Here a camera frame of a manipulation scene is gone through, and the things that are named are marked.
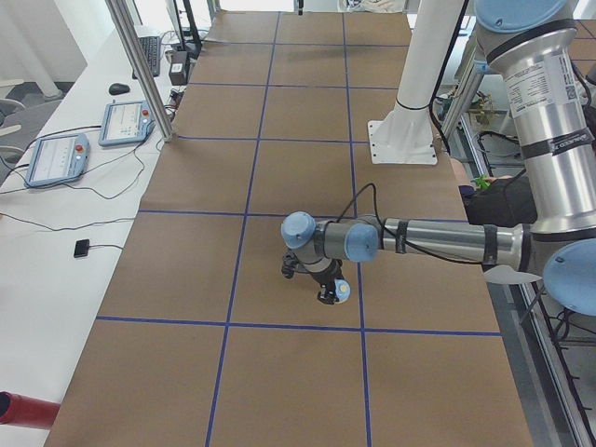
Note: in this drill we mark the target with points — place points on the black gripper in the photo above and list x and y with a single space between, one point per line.
323 278

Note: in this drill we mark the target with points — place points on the blue call bell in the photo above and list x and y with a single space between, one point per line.
341 291

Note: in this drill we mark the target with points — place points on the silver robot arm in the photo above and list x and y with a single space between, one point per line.
526 42

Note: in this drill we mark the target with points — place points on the brown paper table mat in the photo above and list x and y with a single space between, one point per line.
249 308

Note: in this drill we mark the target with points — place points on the green plastic object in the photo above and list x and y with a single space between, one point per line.
483 182

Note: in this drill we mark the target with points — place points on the seated person in black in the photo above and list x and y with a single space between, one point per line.
507 201

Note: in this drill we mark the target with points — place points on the small black square puck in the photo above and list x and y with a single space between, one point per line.
81 248

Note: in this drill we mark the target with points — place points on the small black power box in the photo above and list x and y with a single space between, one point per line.
179 65

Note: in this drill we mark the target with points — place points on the far blue teach pendant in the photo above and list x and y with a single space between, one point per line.
125 123

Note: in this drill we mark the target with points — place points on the blue teach pendant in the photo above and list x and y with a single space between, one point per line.
57 159
125 123

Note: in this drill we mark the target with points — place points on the black computer mouse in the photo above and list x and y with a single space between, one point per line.
118 89

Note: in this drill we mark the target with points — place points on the near blue teach pendant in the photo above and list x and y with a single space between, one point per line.
57 159

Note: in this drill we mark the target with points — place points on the black keyboard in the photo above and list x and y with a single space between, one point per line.
151 47

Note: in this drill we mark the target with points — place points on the red cylinder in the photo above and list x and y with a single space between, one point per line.
23 411

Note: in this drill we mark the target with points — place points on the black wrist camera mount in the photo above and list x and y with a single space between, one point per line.
290 265

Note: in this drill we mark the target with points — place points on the white pedestal column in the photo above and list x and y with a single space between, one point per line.
405 135

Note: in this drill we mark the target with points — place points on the aluminium frame post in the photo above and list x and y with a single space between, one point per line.
125 28

